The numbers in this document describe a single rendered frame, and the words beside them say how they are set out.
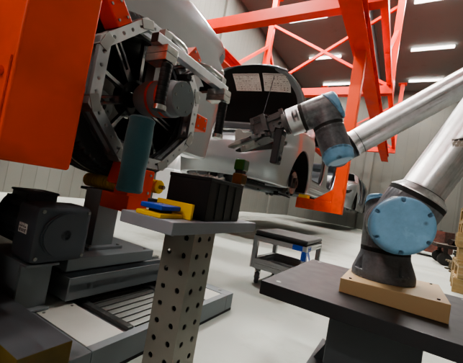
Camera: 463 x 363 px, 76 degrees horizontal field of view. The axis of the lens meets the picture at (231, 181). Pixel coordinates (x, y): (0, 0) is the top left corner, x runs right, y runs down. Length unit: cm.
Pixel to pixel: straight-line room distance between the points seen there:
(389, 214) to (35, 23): 93
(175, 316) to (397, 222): 62
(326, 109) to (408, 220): 38
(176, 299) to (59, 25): 72
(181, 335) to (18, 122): 64
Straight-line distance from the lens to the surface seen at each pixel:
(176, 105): 111
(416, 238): 87
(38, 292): 114
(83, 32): 89
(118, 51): 129
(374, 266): 105
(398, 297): 98
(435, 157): 93
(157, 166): 126
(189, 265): 80
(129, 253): 132
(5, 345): 87
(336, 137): 92
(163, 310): 88
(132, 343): 102
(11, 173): 545
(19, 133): 79
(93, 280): 121
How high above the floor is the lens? 53
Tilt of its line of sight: 3 degrees up
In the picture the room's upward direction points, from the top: 10 degrees clockwise
